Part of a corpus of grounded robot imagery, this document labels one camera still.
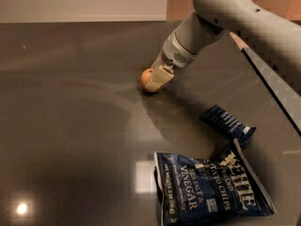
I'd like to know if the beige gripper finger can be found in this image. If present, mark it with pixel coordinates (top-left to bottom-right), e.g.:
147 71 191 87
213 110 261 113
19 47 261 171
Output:
151 52 173 73
156 72 174 88

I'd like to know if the orange fruit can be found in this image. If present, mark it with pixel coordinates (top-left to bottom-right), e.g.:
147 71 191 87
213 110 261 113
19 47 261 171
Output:
140 68 161 93

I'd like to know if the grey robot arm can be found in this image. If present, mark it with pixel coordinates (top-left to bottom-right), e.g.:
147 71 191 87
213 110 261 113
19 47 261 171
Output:
141 0 301 92

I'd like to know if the small dark blue snack packet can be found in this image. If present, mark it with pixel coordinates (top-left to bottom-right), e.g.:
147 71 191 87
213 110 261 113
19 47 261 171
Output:
200 105 256 147

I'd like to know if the blue Kettle chips bag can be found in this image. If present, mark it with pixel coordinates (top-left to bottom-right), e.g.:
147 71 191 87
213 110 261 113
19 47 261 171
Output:
154 139 276 226

